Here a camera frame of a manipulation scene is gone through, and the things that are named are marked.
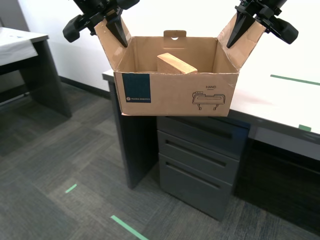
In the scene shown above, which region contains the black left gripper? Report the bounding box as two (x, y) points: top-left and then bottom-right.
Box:
(62, 0), (141, 48)

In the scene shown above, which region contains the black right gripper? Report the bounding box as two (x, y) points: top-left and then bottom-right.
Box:
(226, 0), (300, 49)

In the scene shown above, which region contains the light wooden block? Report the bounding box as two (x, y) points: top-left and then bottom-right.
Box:
(156, 52), (198, 75)

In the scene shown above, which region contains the brown cardboard box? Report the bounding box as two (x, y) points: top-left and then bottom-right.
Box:
(93, 12), (267, 118)

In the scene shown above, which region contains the dark desk side panel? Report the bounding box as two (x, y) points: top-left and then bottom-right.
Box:
(21, 39), (73, 118)
(109, 79), (159, 190)

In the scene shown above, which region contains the white plastic table cover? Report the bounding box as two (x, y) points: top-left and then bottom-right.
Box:
(0, 26), (50, 67)

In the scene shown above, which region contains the long green floor tape strip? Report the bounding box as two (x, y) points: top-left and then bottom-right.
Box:
(110, 214), (150, 240)

